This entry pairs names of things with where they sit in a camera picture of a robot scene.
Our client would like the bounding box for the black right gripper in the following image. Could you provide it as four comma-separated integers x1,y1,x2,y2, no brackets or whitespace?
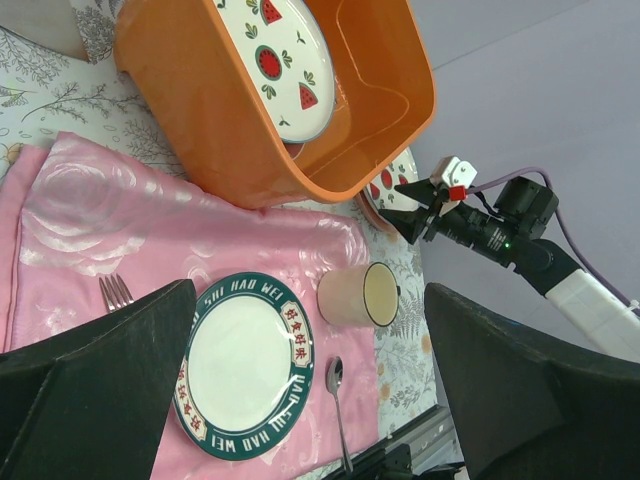
379,179,553,272

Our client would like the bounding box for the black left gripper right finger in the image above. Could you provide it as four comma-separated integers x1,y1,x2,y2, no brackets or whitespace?
424,283,639,479

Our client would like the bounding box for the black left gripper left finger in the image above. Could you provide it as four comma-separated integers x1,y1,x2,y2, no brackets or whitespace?
1,279,196,479

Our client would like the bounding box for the pink bottom plate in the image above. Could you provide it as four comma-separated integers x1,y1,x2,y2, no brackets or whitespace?
354,192,398,237

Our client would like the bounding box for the dark red cream plate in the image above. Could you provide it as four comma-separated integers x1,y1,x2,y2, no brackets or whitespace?
283,98,339,160

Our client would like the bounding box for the white watermelon pattern plate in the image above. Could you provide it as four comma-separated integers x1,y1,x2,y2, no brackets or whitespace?
214,0,336,144

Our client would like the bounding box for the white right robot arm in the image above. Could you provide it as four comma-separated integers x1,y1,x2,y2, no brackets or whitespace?
379,176,639,362

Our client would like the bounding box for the orange plastic bin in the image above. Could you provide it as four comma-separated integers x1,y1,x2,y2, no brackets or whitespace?
114,1,436,209

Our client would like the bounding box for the beige enamel mug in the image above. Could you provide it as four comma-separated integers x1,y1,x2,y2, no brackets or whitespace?
317,262,400,328

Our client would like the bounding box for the silver fork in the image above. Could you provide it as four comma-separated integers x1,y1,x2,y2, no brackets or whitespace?
98,274,134,313

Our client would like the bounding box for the green rimmed white plate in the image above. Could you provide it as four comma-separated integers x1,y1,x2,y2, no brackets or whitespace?
173,272,315,461

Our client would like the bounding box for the pink satin placemat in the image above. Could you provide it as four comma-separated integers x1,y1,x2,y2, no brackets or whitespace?
1,133,379,479

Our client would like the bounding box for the silver spoon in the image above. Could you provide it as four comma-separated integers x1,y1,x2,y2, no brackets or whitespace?
325,356,354,476

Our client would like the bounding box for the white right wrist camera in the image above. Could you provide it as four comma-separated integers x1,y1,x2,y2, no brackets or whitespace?
429,156,477,203

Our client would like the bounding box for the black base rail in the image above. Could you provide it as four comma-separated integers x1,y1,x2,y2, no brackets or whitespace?
325,405,465,479

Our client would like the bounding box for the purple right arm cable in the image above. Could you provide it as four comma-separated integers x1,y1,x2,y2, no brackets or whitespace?
462,166,640,316

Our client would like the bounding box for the wooden handled metal spatula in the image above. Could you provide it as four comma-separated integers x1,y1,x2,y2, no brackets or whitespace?
1,0,89,61

